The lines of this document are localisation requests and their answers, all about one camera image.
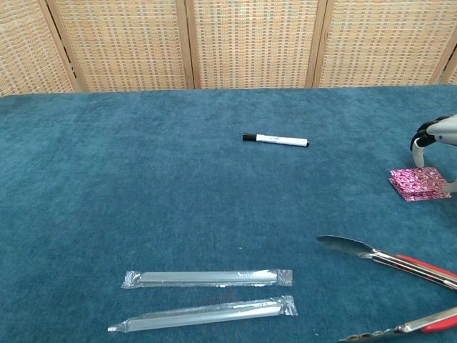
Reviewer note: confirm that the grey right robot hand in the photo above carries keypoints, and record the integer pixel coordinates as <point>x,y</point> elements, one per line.
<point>446,130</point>

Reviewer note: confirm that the woven rattan screen panel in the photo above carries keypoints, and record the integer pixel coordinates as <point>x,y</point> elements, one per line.
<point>385,43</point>
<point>253,43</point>
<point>125,46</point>
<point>25,53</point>
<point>451,75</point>

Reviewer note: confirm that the metal tongs with red grips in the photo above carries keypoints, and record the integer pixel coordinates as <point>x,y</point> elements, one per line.
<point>342,244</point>

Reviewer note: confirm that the white marker with black cap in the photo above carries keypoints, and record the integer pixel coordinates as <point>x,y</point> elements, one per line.
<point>278,140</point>

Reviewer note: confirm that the clear wrapped straw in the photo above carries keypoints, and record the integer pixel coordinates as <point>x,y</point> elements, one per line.
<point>207,278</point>
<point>207,316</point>

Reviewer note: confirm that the blue velvet table cover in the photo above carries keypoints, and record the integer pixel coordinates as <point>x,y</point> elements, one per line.
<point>143,178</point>

